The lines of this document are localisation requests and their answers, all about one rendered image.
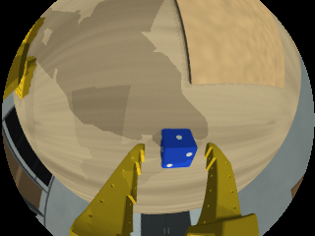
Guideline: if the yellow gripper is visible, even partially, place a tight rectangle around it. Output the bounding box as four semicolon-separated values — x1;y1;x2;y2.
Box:
69;143;259;236

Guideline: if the blue die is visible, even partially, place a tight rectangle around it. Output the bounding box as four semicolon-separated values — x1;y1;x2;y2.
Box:
160;129;198;168

